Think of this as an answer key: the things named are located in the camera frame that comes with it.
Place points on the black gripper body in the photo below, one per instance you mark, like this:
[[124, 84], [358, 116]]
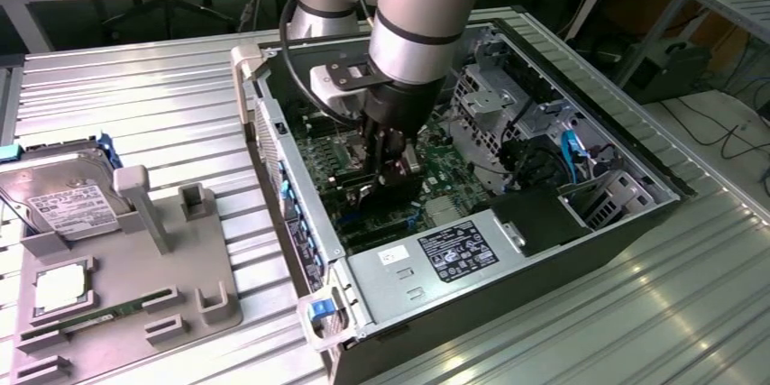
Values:
[[406, 105]]

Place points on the graphics card with black fan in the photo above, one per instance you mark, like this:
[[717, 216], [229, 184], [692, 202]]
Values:
[[392, 207]]

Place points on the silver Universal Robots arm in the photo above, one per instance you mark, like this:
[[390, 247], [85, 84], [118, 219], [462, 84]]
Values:
[[421, 20]]

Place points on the black RAM slot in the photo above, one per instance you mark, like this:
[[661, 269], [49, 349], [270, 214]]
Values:
[[320, 120], [328, 129]]

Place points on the green RAM stick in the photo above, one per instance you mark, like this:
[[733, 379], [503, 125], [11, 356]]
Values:
[[349, 182], [114, 310]]

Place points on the green motherboard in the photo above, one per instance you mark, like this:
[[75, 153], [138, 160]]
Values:
[[452, 164]]

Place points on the silver chipset heatsink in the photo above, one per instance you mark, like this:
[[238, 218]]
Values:
[[446, 211]]

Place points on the metal drive cage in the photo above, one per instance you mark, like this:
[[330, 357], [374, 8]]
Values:
[[476, 150]]

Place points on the black expansion slot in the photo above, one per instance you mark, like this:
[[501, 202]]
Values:
[[380, 231], [385, 241]]

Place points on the black plastic air shroud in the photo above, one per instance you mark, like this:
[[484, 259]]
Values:
[[536, 218]]

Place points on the grey power supply unit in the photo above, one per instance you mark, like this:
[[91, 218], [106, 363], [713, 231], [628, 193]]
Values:
[[397, 286]]

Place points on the blue case release latch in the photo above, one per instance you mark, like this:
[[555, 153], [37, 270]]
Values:
[[321, 308]]

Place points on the open black PC case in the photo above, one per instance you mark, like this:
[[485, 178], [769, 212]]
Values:
[[541, 277]]

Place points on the metal disk bay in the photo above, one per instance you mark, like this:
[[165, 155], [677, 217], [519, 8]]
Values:
[[632, 195]]

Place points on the blue hard disk caddy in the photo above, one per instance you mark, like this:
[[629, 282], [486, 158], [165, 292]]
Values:
[[110, 150]]

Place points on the black office chair base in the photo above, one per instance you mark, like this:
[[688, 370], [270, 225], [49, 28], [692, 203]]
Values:
[[174, 2]]

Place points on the black floor device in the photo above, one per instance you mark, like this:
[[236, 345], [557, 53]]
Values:
[[675, 69]]

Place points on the grey plastic parts rack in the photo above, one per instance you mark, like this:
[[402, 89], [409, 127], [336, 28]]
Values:
[[121, 268]]

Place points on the silver hard disk drive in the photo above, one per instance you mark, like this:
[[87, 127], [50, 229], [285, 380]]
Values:
[[61, 195]]

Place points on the silver CPU chip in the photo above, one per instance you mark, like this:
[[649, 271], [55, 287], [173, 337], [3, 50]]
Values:
[[61, 288]]

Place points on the grey wrist camera housing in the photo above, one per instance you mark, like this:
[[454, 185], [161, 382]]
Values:
[[337, 98]]

